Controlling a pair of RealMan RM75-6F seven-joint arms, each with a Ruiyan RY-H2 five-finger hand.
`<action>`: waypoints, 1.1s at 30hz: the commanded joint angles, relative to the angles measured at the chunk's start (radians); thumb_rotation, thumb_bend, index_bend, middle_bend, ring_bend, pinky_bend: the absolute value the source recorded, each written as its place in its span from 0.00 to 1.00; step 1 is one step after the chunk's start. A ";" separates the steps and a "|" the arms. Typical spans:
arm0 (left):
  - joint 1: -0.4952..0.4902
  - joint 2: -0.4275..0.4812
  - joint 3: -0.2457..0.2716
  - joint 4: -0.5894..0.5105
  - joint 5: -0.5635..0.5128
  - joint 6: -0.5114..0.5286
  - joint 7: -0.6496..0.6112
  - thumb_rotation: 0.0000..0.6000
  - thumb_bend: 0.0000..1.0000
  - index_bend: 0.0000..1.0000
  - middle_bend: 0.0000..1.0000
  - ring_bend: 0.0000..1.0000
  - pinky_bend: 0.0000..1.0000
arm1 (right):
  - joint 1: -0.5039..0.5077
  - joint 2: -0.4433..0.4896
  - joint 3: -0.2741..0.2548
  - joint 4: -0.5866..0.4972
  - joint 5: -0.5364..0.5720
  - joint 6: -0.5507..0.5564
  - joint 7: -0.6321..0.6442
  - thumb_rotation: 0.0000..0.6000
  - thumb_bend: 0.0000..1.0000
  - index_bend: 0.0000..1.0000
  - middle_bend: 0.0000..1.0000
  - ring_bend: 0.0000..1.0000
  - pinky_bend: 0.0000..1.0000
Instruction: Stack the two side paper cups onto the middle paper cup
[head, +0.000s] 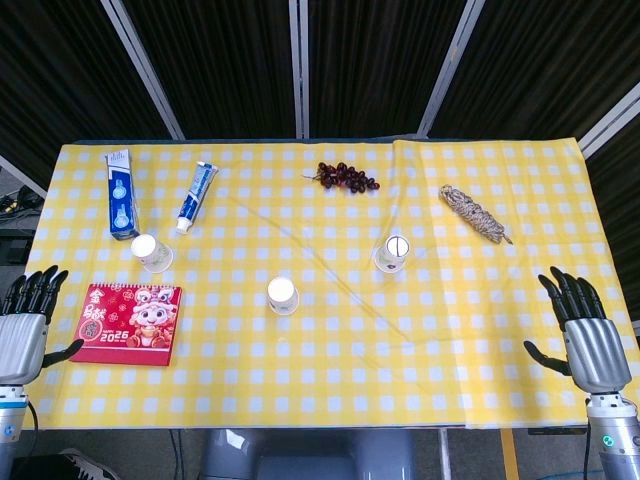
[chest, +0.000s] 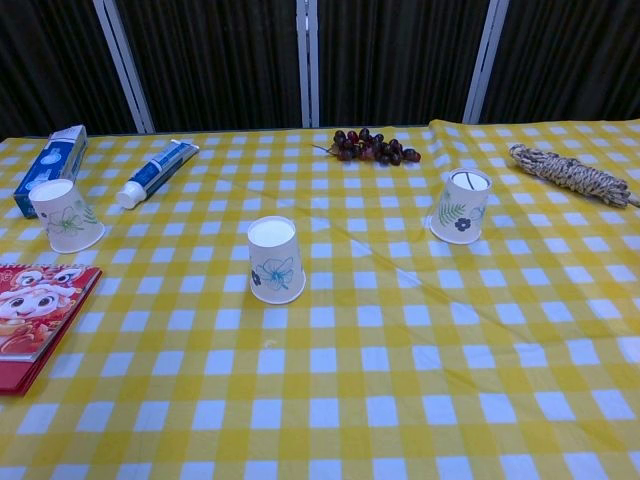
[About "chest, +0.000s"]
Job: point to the yellow white checkered tablecloth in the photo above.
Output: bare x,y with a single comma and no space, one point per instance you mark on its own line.
350,375

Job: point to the white screen frame post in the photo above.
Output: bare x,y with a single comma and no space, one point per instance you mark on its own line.
122,65
307,60
485,65

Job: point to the paper cup black line base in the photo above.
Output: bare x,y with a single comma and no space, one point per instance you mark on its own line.
460,205

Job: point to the paper cup green flower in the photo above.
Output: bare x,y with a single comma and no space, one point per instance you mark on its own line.
62,240

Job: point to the paper cup blue flower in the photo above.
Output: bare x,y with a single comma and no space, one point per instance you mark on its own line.
275,250

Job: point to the dark red grape bunch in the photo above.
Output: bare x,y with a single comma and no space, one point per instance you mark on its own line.
372,147

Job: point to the blue white toothpaste box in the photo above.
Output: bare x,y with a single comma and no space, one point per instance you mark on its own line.
50,160

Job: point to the blue white toothpaste tube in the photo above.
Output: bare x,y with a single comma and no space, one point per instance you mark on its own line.
155,170

